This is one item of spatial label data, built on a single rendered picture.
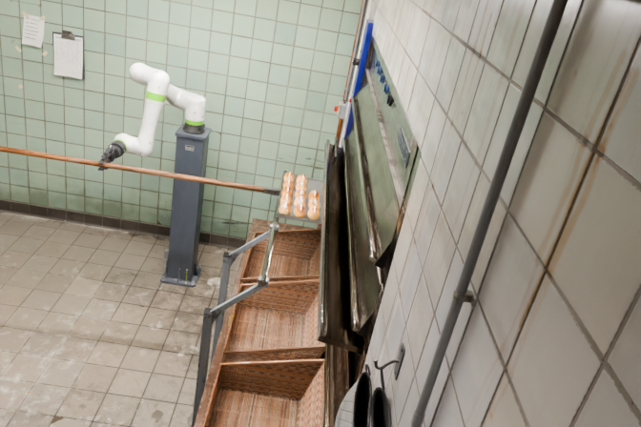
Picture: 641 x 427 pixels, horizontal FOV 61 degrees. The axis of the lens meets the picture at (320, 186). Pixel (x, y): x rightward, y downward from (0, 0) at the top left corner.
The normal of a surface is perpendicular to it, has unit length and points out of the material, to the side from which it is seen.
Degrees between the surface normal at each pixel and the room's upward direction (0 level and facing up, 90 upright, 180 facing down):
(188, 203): 90
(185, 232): 90
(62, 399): 0
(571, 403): 90
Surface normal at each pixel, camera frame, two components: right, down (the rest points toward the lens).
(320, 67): -0.02, 0.41
